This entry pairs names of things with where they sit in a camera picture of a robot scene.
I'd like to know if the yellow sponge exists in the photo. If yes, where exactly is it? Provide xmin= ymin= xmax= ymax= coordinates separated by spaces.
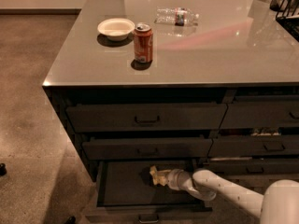
xmin=149 ymin=166 xmax=161 ymax=185

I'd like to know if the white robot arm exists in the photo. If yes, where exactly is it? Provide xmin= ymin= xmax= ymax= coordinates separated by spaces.
xmin=149 ymin=166 xmax=299 ymax=224

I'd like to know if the middle left drawer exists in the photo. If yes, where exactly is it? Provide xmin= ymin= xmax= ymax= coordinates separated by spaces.
xmin=82 ymin=137 xmax=212 ymax=160

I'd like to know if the open bottom left drawer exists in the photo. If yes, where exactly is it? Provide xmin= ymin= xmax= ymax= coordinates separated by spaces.
xmin=84 ymin=159 xmax=212 ymax=224

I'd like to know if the top left drawer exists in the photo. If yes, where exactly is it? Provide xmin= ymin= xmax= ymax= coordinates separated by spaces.
xmin=66 ymin=103 xmax=226 ymax=133

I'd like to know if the dark grey drawer cabinet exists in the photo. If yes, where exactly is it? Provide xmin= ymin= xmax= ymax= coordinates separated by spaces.
xmin=42 ymin=0 xmax=299 ymax=224

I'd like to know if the bottom right drawer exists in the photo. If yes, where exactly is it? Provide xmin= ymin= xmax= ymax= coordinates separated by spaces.
xmin=203 ymin=159 xmax=299 ymax=175

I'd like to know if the middle right drawer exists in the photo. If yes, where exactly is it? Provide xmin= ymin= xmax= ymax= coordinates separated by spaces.
xmin=208 ymin=135 xmax=299 ymax=158

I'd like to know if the dark object at floor edge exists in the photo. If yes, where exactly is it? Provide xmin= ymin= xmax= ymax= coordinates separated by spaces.
xmin=64 ymin=216 xmax=76 ymax=224

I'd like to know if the red soda can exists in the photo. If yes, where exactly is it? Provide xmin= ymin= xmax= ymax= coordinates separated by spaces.
xmin=134 ymin=22 xmax=153 ymax=63

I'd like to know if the white bowl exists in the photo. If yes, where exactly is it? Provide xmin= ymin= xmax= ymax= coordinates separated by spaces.
xmin=97 ymin=18 xmax=135 ymax=41

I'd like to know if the black object on floor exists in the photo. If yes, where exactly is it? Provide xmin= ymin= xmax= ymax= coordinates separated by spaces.
xmin=0 ymin=163 xmax=7 ymax=176

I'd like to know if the clear plastic water bottle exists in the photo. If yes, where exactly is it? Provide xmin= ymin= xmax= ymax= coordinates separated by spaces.
xmin=155 ymin=7 xmax=199 ymax=26

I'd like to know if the black wire rack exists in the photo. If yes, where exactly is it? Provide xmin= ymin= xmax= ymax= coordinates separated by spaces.
xmin=270 ymin=0 xmax=299 ymax=42

